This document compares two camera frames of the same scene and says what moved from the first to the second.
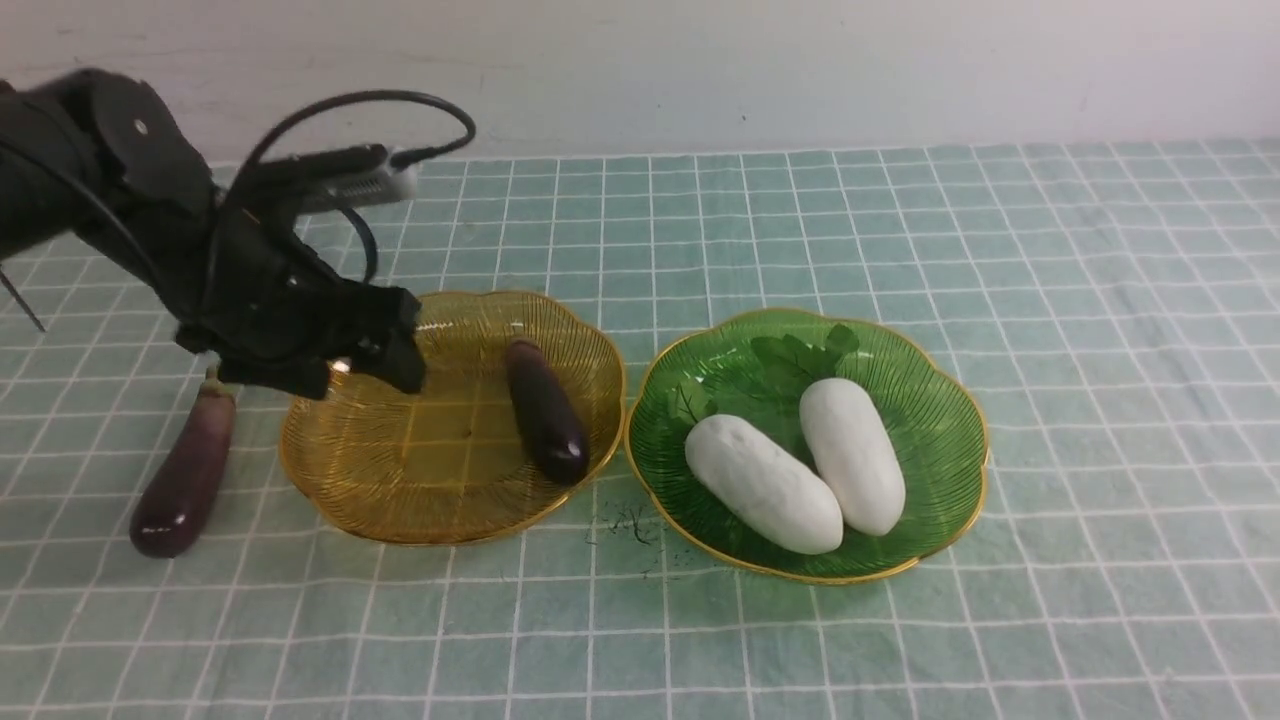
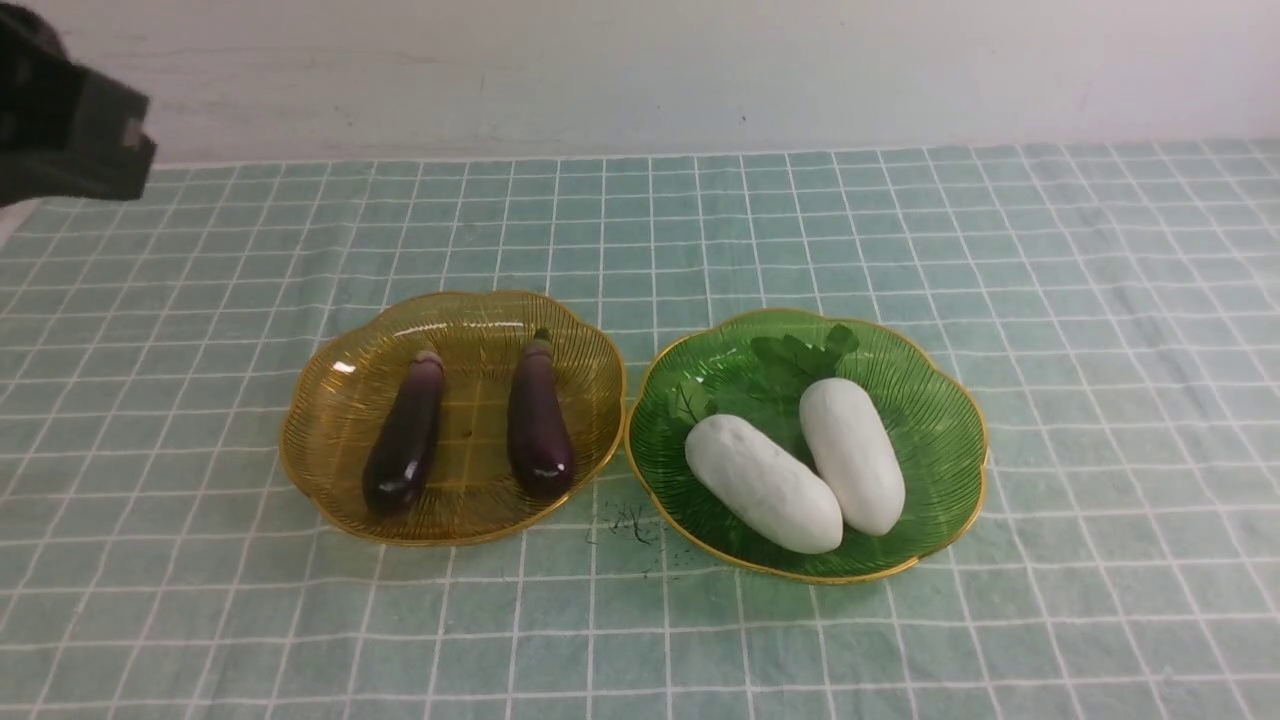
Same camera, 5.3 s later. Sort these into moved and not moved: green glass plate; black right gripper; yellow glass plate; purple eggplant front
Moved: black right gripper; purple eggplant front
Not moved: yellow glass plate; green glass plate
